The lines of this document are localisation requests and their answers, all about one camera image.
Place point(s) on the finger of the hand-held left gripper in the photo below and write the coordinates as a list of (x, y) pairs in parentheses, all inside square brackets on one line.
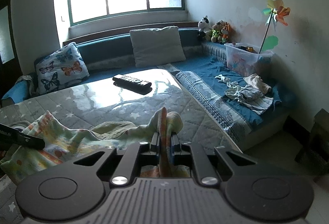
[(28, 140)]

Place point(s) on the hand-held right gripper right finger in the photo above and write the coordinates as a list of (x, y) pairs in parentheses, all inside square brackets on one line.
[(173, 148)]

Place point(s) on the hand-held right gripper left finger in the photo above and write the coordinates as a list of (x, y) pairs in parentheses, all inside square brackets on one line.
[(157, 148)]

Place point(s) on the pastel printed shirt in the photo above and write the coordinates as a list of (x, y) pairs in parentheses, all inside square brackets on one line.
[(77, 136)]

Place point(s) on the blue cushion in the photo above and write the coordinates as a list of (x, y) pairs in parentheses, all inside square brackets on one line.
[(15, 90)]

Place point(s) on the grey folded cloth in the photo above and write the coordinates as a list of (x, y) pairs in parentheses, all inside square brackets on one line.
[(28, 84)]

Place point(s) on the black remote control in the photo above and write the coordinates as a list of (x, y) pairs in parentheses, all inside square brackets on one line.
[(133, 82)]

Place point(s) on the butterfly print pillow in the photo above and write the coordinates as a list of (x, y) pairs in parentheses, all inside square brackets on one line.
[(61, 67)]

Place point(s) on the blue corner sofa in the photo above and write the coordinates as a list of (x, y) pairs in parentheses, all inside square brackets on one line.
[(200, 67)]

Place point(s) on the small white cloth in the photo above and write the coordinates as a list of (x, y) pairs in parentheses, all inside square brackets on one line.
[(226, 80)]

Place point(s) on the grey striped garment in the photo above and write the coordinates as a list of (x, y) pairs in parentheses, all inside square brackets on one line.
[(249, 96)]

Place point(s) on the plain white pillow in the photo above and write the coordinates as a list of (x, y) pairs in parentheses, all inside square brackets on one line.
[(156, 46)]

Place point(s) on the clear plastic storage box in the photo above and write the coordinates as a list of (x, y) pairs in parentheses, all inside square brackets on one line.
[(244, 62)]

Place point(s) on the orange fox plush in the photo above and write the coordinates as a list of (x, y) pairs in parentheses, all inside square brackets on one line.
[(226, 31)]

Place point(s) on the dark stool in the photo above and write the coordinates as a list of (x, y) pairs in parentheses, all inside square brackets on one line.
[(316, 141)]

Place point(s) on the colourful paper pinwheel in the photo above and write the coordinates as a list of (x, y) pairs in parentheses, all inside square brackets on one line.
[(280, 12)]

